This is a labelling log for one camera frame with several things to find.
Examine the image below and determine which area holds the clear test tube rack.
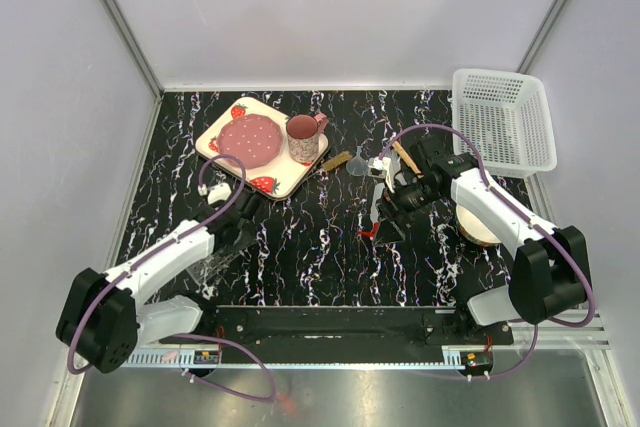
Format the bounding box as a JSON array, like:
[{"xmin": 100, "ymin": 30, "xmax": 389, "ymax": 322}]
[{"xmin": 186, "ymin": 250, "xmax": 240, "ymax": 286}]

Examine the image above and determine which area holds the pink dotted plate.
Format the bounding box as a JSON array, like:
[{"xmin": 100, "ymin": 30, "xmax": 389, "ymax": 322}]
[{"xmin": 217, "ymin": 114, "xmax": 283, "ymax": 170}]

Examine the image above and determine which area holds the white wash bottle red cap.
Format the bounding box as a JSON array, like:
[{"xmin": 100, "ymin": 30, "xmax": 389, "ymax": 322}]
[{"xmin": 359, "ymin": 182, "xmax": 385, "ymax": 238}]

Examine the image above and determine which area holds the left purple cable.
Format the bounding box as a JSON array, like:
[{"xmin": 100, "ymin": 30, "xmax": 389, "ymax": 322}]
[{"xmin": 66, "ymin": 153, "xmax": 279, "ymax": 403}]

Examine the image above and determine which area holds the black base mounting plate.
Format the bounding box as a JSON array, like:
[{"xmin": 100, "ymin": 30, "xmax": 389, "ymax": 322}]
[{"xmin": 164, "ymin": 304, "xmax": 516, "ymax": 366}]

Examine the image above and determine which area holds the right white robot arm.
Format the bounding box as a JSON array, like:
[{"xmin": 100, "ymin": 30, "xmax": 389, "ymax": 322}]
[{"xmin": 368, "ymin": 141, "xmax": 592, "ymax": 344}]

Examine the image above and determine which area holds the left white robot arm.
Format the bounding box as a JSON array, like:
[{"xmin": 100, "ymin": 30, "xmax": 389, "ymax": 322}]
[{"xmin": 55, "ymin": 192, "xmax": 261, "ymax": 373}]

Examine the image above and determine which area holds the white plastic basket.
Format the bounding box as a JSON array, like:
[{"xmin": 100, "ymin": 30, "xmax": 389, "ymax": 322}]
[{"xmin": 451, "ymin": 69, "xmax": 557, "ymax": 179}]

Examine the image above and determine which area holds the cream floral bowl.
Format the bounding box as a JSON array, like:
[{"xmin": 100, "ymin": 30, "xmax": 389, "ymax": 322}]
[{"xmin": 455, "ymin": 205, "xmax": 501, "ymax": 247}]

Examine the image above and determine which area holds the clear plastic funnel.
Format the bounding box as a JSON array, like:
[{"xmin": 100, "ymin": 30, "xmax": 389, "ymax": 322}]
[{"xmin": 345, "ymin": 145, "xmax": 368, "ymax": 177}]

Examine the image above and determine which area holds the wooden test tube clamp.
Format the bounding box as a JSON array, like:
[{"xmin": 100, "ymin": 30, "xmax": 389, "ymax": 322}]
[{"xmin": 392, "ymin": 141, "xmax": 423, "ymax": 178}]

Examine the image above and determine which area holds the pink patterned mug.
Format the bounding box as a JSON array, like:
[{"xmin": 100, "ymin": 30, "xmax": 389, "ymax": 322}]
[{"xmin": 286, "ymin": 113, "xmax": 328, "ymax": 164}]

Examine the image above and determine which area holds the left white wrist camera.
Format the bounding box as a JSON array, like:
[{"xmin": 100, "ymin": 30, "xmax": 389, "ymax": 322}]
[{"xmin": 198, "ymin": 182, "xmax": 232, "ymax": 205}]

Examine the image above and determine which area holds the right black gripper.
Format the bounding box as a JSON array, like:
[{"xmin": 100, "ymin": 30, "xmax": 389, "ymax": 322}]
[{"xmin": 372, "ymin": 175, "xmax": 444, "ymax": 247}]

